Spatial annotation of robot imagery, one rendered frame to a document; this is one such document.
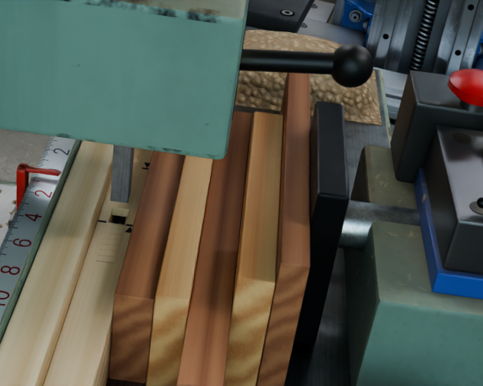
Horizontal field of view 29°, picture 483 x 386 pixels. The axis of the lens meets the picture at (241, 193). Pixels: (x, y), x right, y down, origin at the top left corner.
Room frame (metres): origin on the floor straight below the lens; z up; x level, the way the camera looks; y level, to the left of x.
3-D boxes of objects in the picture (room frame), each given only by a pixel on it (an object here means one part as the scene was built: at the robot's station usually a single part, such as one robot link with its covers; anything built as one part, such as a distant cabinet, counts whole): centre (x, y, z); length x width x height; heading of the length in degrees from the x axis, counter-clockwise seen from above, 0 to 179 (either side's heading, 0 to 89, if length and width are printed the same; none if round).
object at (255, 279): (0.39, -0.01, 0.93); 0.15 x 0.02 x 0.07; 1
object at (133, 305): (0.41, 0.04, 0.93); 0.21 x 0.02 x 0.05; 1
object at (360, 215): (0.39, -0.07, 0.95); 0.09 x 0.07 x 0.09; 1
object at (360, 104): (0.64, -0.02, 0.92); 0.14 x 0.09 x 0.04; 91
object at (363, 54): (0.39, -0.02, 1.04); 0.06 x 0.02 x 0.02; 91
